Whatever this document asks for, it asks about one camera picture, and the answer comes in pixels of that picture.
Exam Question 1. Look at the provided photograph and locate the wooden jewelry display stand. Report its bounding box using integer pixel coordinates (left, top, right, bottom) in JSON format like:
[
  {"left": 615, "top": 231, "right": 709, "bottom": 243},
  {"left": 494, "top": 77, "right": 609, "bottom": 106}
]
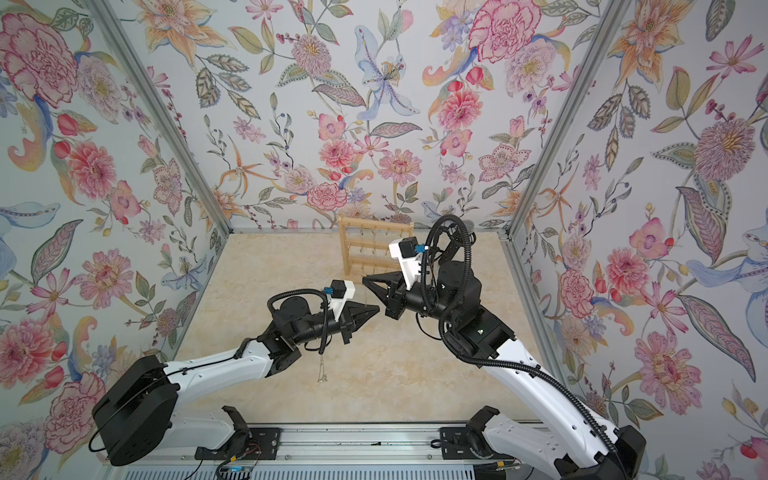
[{"left": 337, "top": 217, "right": 414, "bottom": 281}]

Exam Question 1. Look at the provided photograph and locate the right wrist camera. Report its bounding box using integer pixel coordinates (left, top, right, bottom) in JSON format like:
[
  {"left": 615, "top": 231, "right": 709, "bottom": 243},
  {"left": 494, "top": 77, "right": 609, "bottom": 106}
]
[{"left": 389, "top": 236, "right": 428, "bottom": 291}]

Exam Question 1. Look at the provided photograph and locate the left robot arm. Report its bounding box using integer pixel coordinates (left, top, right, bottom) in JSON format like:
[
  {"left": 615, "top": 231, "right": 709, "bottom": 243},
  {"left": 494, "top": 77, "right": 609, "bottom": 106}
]
[{"left": 89, "top": 289, "right": 380, "bottom": 466}]

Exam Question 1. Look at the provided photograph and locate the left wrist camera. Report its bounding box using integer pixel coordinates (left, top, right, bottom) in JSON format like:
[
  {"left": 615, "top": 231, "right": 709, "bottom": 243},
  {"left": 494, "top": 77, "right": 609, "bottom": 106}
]
[{"left": 323, "top": 279, "right": 356, "bottom": 320}]

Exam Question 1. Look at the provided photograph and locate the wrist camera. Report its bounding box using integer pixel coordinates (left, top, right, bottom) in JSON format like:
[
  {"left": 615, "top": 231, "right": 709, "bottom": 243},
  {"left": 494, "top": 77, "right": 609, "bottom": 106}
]
[
  {"left": 323, "top": 279, "right": 356, "bottom": 320},
  {"left": 389, "top": 236, "right": 428, "bottom": 291}
]

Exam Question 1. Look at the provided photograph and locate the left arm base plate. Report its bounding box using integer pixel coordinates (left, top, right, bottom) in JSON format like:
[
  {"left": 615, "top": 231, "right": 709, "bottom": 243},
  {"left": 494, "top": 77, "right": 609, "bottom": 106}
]
[{"left": 194, "top": 427, "right": 282, "bottom": 462}]

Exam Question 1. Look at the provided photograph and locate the aluminium mounting rail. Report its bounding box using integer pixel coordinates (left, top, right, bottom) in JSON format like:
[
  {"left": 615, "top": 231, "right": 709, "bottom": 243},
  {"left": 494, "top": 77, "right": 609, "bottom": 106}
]
[{"left": 95, "top": 422, "right": 613, "bottom": 467}]

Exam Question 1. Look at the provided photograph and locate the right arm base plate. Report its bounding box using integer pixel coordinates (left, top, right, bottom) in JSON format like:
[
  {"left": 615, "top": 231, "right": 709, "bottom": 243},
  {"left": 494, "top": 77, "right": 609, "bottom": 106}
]
[{"left": 430, "top": 426, "right": 514, "bottom": 461}]

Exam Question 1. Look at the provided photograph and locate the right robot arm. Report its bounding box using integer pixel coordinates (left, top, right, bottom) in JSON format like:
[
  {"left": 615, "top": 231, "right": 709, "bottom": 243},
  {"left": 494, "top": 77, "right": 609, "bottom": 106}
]
[{"left": 363, "top": 261, "right": 646, "bottom": 479}]

